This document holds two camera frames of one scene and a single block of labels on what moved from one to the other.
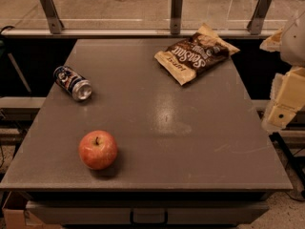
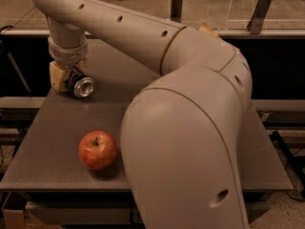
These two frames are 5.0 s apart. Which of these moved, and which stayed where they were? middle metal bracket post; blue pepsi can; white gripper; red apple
Moved: white gripper
Stayed: middle metal bracket post; blue pepsi can; red apple
